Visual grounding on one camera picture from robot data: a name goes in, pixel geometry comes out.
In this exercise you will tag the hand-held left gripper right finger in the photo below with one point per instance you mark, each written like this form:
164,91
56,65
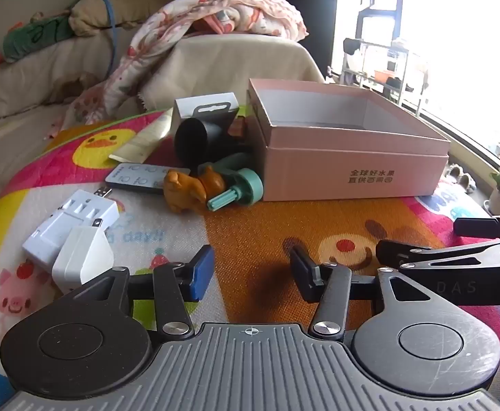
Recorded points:
302,274

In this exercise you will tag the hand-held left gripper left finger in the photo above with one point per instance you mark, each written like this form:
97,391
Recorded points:
202,274

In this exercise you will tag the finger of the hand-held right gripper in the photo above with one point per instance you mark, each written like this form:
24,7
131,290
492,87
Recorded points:
438,254
481,227

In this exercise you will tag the brown toy figure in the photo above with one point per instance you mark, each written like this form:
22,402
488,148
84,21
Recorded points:
181,190

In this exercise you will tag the green handheld fan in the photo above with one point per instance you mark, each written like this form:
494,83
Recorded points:
245,184

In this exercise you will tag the pink cardboard box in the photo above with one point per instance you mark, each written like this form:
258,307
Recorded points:
318,171

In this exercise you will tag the grey remote control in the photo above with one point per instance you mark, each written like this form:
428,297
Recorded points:
134,176

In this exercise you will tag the small white charger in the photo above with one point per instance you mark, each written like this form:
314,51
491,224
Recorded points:
83,261

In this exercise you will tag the black USB plug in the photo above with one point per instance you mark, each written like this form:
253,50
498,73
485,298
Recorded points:
103,192

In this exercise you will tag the black cylinder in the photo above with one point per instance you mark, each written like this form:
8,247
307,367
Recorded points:
190,139

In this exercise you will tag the cream tube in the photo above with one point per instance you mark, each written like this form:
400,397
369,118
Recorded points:
143,141

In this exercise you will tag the large white power adapter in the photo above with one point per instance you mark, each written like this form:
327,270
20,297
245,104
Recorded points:
61,222

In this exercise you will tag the grey hang-tab package box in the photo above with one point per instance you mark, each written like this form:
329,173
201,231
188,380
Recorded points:
203,100

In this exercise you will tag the grey slipper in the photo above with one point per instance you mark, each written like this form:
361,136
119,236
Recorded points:
468,184
453,172

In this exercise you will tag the colourful cartoon play mat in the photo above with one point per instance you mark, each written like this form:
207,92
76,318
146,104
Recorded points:
254,231

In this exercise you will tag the balcony storage rack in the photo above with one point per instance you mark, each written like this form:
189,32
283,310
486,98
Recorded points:
374,47

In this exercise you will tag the cream armrest cover cloth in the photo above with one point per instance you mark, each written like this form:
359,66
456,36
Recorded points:
241,60

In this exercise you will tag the floral blanket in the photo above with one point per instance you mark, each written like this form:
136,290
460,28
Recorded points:
147,51

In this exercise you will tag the dark curtain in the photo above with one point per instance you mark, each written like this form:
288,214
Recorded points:
310,8

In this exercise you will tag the beige sofa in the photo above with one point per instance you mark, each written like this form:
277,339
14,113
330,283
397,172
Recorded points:
19,77

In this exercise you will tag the beige pillow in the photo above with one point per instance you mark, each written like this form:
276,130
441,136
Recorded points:
104,10

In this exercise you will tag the green plush toy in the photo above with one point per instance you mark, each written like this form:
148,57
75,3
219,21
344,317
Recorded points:
31,36

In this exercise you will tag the black metal frame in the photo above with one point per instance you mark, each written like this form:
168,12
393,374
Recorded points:
380,8

